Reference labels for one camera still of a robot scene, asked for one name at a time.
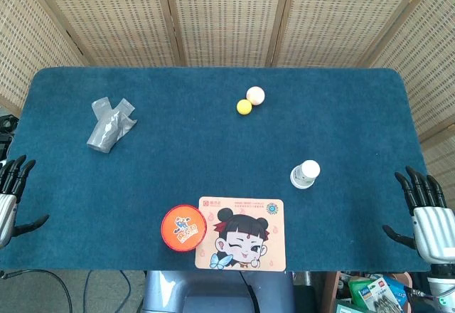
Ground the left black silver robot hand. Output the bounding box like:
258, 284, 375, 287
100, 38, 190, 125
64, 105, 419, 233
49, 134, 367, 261
0, 154, 50, 250

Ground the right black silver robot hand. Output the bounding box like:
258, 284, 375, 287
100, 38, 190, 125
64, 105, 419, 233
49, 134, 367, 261
382, 165, 455, 266

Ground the white paper cup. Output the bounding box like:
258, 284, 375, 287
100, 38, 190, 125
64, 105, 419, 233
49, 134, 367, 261
289, 159, 321, 190

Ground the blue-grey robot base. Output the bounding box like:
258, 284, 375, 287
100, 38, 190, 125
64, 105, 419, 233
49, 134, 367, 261
141, 270, 296, 313

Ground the blue product package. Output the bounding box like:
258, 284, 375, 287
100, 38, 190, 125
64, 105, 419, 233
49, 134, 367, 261
380, 275, 409, 310

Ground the black equipment beside table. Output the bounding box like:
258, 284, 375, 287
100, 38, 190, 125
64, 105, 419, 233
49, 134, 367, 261
0, 113, 19, 161

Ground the green product box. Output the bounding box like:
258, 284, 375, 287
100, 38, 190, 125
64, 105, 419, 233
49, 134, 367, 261
347, 277, 385, 311

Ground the grey plastic bag roll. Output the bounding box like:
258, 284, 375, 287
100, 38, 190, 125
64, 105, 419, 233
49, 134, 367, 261
86, 97, 138, 154

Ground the orange snack tub red rim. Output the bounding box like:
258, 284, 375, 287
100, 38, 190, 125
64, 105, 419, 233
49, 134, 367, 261
161, 204, 208, 253

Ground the cartoon girl mouse pad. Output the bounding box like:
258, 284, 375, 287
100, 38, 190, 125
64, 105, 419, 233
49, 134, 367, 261
194, 196, 287, 272

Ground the blue carpet table cloth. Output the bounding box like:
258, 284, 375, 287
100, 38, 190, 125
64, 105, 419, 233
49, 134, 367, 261
0, 66, 433, 273

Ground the peach-coloured ball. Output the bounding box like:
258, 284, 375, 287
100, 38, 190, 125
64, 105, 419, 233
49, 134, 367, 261
246, 85, 266, 106

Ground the yellow ball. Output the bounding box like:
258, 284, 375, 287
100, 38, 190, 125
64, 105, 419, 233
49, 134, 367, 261
236, 99, 253, 116

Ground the woven wood-framed folding screen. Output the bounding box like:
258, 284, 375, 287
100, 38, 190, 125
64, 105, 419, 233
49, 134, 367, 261
0, 0, 455, 200

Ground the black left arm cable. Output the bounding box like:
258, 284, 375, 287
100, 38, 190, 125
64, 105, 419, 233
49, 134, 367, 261
0, 269, 74, 313

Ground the brown wooden post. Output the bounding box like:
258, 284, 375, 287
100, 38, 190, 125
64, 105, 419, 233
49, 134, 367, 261
321, 272, 339, 313

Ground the black cable on base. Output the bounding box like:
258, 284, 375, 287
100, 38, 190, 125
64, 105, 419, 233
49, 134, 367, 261
238, 271, 261, 313

